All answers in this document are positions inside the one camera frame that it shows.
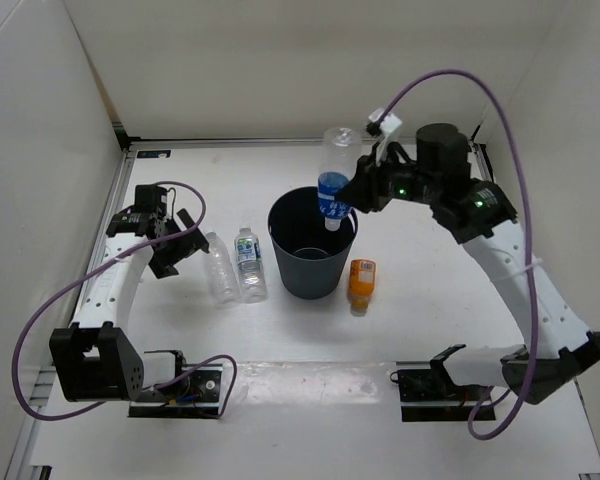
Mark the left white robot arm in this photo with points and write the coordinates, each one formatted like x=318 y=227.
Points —
x=94 y=358

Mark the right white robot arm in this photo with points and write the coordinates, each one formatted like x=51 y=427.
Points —
x=558 y=345

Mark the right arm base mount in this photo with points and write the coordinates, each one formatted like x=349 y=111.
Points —
x=423 y=400

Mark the left aluminium frame rail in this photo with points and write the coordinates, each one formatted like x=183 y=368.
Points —
x=67 y=345

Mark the right aluminium frame rail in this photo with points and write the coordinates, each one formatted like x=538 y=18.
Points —
x=483 y=162

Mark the aluminium frame rail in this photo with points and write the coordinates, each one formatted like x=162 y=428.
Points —
x=483 y=162
x=67 y=345

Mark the orange plastic bottle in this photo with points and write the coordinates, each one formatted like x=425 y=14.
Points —
x=361 y=284

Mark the clear bottle blue label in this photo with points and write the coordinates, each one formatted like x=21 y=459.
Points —
x=341 y=148

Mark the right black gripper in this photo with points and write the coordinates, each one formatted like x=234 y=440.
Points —
x=364 y=191

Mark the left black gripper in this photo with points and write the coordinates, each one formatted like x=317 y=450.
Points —
x=163 y=265

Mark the clear unlabelled plastic bottle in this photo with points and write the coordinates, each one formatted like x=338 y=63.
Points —
x=219 y=271

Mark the left blue table sticker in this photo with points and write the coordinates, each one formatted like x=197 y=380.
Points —
x=153 y=154

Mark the clear bottle green label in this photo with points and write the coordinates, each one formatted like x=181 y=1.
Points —
x=251 y=276

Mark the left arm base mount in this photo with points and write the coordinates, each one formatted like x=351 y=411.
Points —
x=197 y=398

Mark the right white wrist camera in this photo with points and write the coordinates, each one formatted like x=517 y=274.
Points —
x=385 y=127

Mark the dark grey plastic bin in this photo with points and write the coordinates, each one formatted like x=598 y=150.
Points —
x=310 y=257

